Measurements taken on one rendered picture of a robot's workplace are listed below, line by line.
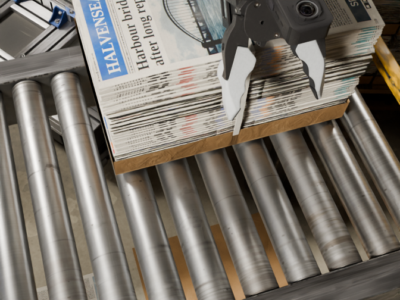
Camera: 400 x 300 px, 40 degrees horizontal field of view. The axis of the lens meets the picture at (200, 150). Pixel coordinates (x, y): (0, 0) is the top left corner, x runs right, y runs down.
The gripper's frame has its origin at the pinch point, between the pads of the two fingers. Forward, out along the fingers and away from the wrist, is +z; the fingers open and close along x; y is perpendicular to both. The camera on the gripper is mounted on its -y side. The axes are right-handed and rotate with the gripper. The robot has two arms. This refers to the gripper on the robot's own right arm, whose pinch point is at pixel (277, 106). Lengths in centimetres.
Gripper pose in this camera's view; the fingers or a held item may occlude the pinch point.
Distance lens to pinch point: 65.0
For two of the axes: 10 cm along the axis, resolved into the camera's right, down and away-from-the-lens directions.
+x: -9.5, 2.4, -1.9
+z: 1.2, 8.6, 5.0
